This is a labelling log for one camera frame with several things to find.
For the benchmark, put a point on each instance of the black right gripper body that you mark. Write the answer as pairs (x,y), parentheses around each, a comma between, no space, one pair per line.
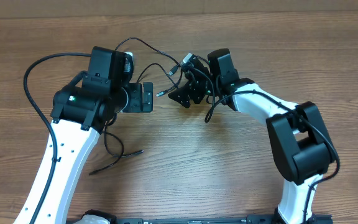
(198,92)

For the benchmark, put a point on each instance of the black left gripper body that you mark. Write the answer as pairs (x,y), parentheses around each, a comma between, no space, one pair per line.
(134,104)

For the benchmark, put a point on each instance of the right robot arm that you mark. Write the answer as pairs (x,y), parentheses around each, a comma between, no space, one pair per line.
(301,147)

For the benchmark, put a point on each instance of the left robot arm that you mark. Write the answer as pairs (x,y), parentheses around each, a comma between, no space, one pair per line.
(81,109)

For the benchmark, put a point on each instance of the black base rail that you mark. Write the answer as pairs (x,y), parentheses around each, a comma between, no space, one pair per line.
(95,216)

